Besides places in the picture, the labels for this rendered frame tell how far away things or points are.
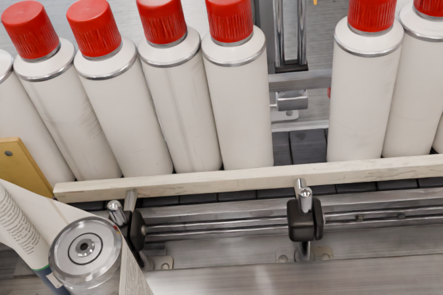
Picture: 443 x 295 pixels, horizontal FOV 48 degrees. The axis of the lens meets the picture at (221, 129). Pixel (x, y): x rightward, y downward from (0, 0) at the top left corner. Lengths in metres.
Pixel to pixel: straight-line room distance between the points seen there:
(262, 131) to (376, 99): 0.10
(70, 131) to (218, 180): 0.14
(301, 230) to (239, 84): 0.13
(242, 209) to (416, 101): 0.19
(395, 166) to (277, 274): 0.14
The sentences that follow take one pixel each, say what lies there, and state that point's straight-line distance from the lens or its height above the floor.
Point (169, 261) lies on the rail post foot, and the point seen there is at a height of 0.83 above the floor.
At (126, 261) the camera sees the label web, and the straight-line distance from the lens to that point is 0.27.
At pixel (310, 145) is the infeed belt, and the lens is 0.52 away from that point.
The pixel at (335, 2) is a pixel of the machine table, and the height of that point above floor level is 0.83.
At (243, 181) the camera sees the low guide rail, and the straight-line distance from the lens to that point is 0.46.
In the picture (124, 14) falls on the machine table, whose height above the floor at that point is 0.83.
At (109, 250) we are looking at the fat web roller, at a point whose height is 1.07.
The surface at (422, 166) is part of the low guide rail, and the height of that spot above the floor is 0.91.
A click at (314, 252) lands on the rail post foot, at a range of 0.51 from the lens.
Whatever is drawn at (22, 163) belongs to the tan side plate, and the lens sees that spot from 0.48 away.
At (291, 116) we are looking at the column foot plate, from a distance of 0.61.
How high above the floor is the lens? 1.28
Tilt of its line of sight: 48 degrees down
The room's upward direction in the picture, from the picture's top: 10 degrees counter-clockwise
